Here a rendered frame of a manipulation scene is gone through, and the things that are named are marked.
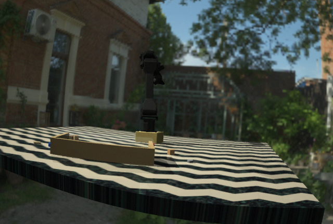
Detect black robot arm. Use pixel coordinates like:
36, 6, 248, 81
139, 50, 164, 132

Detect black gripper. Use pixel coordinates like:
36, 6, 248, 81
153, 71, 165, 85

